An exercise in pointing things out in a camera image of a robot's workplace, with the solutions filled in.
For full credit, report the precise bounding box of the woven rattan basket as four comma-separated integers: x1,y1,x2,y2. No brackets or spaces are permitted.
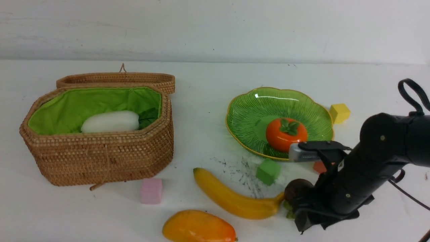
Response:
19,85,174,190

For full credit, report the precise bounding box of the white toy radish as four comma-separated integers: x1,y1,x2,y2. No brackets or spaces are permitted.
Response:
80,108,159,133

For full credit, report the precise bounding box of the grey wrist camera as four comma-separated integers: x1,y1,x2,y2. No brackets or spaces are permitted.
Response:
288,141,351,163

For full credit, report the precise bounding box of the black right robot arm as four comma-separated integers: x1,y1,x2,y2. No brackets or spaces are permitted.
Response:
284,113,429,233

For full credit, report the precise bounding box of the orange yellow toy mango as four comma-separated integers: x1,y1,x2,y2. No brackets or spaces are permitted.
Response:
162,209,238,242

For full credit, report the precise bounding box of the woven rattan basket lid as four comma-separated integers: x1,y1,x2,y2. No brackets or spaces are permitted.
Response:
56,64,176,94

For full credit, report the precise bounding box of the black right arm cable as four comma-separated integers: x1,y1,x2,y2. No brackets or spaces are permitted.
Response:
388,79,430,242

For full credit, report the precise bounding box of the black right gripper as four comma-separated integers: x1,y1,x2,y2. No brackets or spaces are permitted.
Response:
295,141,408,233

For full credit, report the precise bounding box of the pink foam cube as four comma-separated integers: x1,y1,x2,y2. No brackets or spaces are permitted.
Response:
140,178,163,205

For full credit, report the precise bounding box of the green foam cube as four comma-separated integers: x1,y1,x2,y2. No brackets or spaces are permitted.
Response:
255,158,282,186

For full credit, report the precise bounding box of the yellow toy banana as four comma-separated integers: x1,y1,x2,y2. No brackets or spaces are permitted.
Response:
193,167,285,219

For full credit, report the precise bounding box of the green glass leaf plate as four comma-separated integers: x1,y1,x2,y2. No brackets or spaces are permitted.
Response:
225,87,335,161

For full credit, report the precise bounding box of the yellow foam cube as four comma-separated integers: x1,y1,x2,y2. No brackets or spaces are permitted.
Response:
329,103,351,124

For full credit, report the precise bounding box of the orange foam cube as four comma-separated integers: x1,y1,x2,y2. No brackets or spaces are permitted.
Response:
313,161,327,174

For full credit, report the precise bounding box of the dark purple toy mangosteen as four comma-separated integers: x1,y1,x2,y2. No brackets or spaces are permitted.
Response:
284,178,314,219

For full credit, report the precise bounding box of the orange toy persimmon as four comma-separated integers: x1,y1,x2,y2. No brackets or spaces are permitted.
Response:
265,118,308,153

